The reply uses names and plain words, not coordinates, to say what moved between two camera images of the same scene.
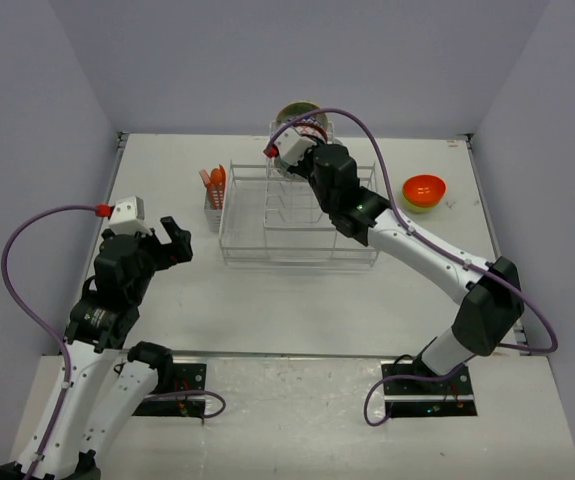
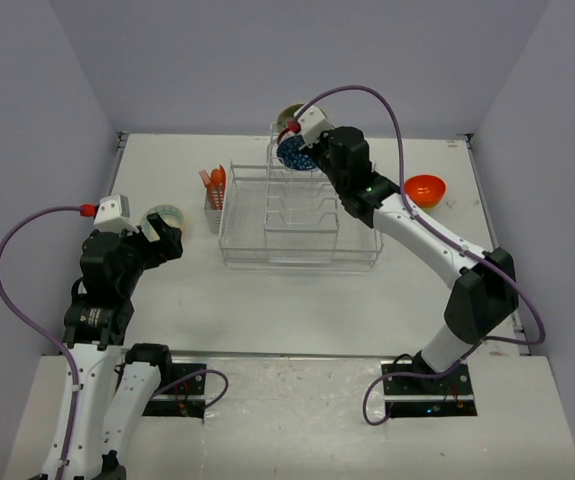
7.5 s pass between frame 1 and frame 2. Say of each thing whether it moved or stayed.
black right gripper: moved
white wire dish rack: stayed
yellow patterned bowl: moved
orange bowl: stayed
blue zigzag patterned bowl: stayed
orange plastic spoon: stayed
